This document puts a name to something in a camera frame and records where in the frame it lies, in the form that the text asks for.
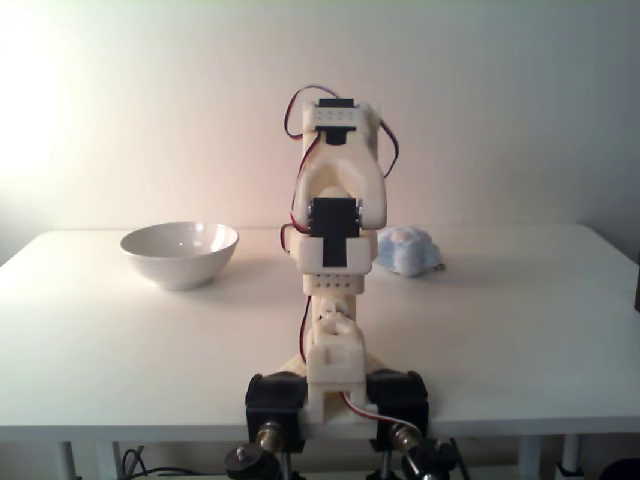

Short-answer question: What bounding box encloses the skyblue plush doll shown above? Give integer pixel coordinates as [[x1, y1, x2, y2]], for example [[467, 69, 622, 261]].
[[374, 225, 445, 277]]

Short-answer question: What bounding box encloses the white ceramic bowl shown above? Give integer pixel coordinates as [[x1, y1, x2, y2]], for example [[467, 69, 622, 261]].
[[119, 222, 240, 291]]

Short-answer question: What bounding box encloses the black table clamp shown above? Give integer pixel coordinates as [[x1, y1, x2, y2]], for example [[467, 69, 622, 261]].
[[223, 372, 307, 480], [367, 368, 471, 480]]

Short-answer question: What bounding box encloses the white table leg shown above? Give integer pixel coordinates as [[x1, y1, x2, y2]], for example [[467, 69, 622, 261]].
[[517, 434, 584, 480], [58, 439, 122, 480]]

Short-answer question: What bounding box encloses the red white base cable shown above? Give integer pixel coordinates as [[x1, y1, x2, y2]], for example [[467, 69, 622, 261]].
[[339, 389, 419, 434]]

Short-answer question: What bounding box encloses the black cable under table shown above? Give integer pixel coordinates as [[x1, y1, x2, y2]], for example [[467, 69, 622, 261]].
[[119, 447, 221, 480]]

